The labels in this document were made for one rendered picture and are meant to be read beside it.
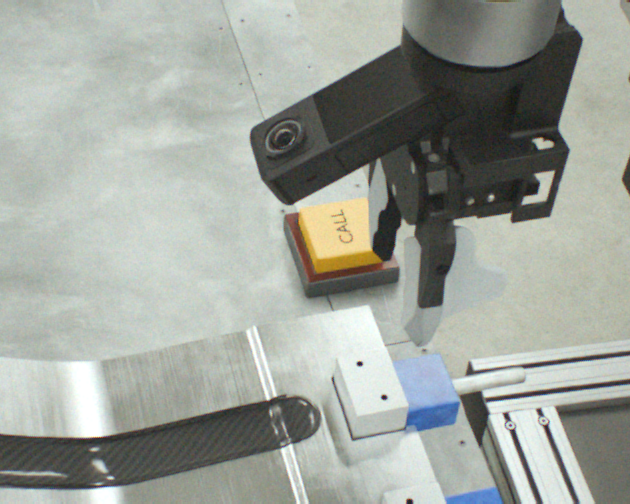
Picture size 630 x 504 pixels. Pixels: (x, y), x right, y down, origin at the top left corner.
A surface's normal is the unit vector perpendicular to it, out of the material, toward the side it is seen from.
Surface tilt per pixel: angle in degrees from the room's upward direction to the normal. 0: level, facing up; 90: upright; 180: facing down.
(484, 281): 77
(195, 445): 3
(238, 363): 2
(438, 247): 68
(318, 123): 30
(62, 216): 0
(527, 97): 90
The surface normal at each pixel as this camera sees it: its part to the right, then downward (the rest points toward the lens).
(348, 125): -0.44, -0.52
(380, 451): 0.05, -0.66
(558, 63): 0.26, 0.73
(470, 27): -0.22, 0.72
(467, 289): 0.27, 0.56
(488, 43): 0.00, 0.74
